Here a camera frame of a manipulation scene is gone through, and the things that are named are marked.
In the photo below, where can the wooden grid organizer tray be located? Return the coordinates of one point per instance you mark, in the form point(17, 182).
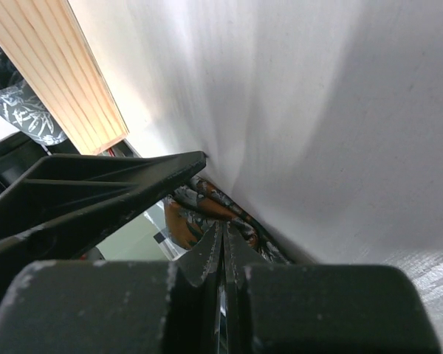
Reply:
point(44, 41)

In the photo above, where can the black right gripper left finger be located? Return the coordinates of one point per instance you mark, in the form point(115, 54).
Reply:
point(116, 306)

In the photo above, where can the rolled grey leaf-pattern tie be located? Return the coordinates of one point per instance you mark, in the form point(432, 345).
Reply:
point(21, 107)

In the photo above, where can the orange grey patterned tie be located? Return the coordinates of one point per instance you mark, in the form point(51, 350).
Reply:
point(190, 210)

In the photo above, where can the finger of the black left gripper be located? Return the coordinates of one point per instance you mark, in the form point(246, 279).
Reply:
point(66, 204)

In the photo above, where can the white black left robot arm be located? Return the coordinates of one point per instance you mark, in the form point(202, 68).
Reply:
point(18, 154)

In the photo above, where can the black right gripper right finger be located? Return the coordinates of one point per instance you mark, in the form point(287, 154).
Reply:
point(274, 308)

